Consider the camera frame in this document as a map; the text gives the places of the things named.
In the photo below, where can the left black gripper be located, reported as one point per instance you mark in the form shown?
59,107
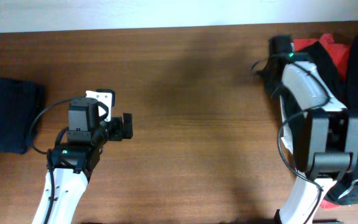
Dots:
126,125

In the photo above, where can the black shorts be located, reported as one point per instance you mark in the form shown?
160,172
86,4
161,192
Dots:
316,124

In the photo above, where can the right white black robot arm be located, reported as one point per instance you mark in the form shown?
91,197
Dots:
306,195

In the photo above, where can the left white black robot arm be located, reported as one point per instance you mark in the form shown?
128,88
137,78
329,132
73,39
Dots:
76,153

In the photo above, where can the folded navy blue garment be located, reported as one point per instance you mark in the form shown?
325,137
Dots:
20,102

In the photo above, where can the red garment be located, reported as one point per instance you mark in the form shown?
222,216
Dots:
339,53

